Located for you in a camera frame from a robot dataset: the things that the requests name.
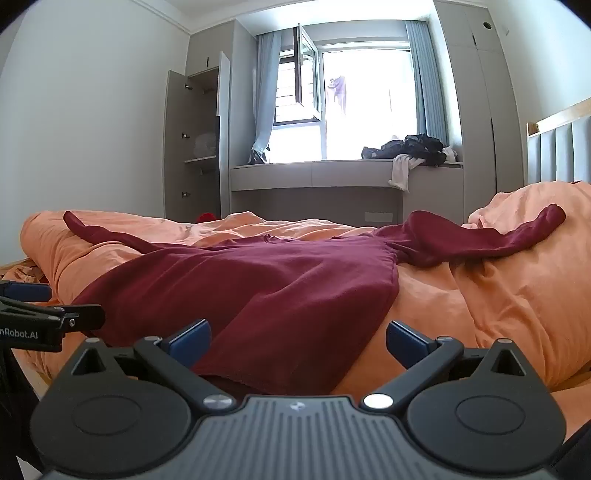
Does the pile of dark clothes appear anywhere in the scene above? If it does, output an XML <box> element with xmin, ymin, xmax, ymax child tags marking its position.
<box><xmin>361</xmin><ymin>134</ymin><xmax>448</xmax><ymax>167</ymax></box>

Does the tall grey closed wardrobe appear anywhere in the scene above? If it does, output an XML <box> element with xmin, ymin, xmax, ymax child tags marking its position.
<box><xmin>436</xmin><ymin>0</ymin><xmax>525</xmax><ymax>225</ymax></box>

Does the grey open wardrobe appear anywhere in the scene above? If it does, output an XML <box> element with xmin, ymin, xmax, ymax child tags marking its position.
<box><xmin>165</xmin><ymin>19</ymin><xmax>236</xmax><ymax>224</ymax></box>

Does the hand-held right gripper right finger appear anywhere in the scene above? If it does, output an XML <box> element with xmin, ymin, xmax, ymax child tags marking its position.
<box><xmin>362</xmin><ymin>320</ymin><xmax>532</xmax><ymax>412</ymax></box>

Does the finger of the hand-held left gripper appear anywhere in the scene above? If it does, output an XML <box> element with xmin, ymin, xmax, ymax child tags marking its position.
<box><xmin>58</xmin><ymin>304</ymin><xmax>106</xmax><ymax>333</ymax></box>
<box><xmin>0</xmin><ymin>281</ymin><xmax>53</xmax><ymax>304</ymax></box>

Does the grey padded headboard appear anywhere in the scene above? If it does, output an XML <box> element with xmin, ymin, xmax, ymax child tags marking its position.
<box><xmin>526</xmin><ymin>98</ymin><xmax>591</xmax><ymax>186</ymax></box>

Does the dark red long-sleeve shirt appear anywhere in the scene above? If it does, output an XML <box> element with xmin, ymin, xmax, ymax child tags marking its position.
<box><xmin>63</xmin><ymin>203</ymin><xmax>567</xmax><ymax>396</ymax></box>

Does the white hanging cloth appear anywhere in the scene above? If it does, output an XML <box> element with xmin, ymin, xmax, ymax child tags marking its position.
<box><xmin>388</xmin><ymin>154</ymin><xmax>424</xmax><ymax>193</ymax></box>

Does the grey window bench desk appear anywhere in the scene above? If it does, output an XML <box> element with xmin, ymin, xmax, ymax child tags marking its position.
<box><xmin>229</xmin><ymin>159</ymin><xmax>465</xmax><ymax>228</ymax></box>

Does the purple hanging garment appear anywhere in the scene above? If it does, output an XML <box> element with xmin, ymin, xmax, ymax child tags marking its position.
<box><xmin>326</xmin><ymin>75</ymin><xmax>348</xmax><ymax>116</ymax></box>

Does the light blue curtain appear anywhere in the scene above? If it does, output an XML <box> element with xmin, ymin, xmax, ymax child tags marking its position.
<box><xmin>405</xmin><ymin>21</ymin><xmax>451</xmax><ymax>149</ymax></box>
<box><xmin>252</xmin><ymin>30</ymin><xmax>283</xmax><ymax>165</ymax></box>

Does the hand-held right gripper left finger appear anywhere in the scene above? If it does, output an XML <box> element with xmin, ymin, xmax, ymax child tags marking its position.
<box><xmin>55</xmin><ymin>318</ymin><xmax>236</xmax><ymax>414</ymax></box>

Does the window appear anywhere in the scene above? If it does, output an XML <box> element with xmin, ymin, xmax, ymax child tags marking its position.
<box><xmin>272</xmin><ymin>25</ymin><xmax>416</xmax><ymax>163</ymax></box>

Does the orange blanket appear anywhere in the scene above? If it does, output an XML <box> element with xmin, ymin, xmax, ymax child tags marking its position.
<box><xmin>0</xmin><ymin>181</ymin><xmax>591</xmax><ymax>462</ymax></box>

